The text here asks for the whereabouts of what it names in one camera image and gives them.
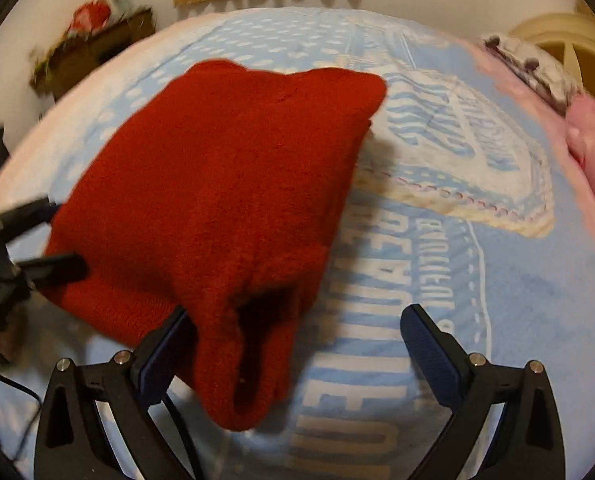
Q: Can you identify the red knitted sweater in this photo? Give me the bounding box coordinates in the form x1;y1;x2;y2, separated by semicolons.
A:
45;58;386;431

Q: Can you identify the red item on shelf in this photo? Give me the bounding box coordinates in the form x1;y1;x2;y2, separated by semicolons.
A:
68;0;112;36

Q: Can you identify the blue polka dot bedspread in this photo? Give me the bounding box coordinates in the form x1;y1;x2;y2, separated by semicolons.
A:
0;9;595;479

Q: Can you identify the pink blanket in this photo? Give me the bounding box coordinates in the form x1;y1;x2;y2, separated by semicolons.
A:
467;40;595;239

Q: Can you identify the black white patterned pillow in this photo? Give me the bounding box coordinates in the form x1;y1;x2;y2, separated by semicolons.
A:
483;34;583;116

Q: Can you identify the cream wooden headboard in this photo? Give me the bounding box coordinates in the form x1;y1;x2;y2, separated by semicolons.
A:
509;13;595;98

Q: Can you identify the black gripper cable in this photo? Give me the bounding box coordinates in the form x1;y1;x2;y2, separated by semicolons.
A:
0;368;44;463

